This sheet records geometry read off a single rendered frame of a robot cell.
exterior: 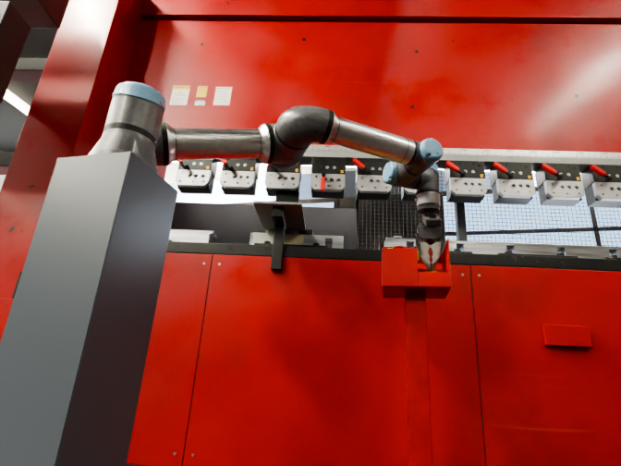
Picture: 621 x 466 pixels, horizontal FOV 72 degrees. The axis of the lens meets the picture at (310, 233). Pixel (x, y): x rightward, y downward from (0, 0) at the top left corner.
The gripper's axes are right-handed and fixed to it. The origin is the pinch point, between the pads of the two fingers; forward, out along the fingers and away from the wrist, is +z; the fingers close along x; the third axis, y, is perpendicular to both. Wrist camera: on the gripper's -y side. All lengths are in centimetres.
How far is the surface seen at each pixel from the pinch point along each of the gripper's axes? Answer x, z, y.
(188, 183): 100, -42, 26
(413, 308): 5.8, 13.5, -2.1
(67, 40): 156, -105, 3
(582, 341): -51, 20, 28
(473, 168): -23, -52, 44
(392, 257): 11.9, -1.3, -5.9
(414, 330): 5.7, 20.1, -2.7
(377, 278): 17.2, 0.1, 22.8
